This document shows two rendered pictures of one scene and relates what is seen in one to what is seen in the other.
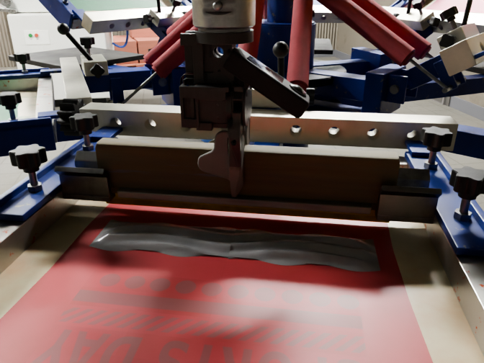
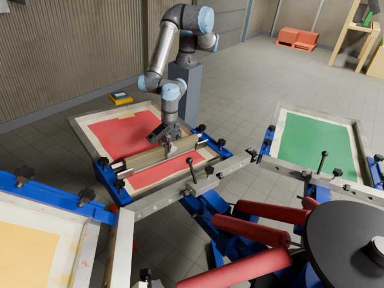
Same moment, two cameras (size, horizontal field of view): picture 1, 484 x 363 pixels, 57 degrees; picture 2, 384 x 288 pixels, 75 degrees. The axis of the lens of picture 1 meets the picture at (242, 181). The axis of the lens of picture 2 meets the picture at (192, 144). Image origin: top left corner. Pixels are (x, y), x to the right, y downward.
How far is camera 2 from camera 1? 1.52 m
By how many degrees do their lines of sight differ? 104
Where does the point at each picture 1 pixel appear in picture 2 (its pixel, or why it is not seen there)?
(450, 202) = (109, 174)
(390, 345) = (112, 149)
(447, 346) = (103, 153)
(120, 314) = not seen: hidden behind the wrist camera
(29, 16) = not seen: outside the picture
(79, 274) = not seen: hidden behind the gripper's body
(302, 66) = (220, 218)
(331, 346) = (121, 145)
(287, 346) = (127, 142)
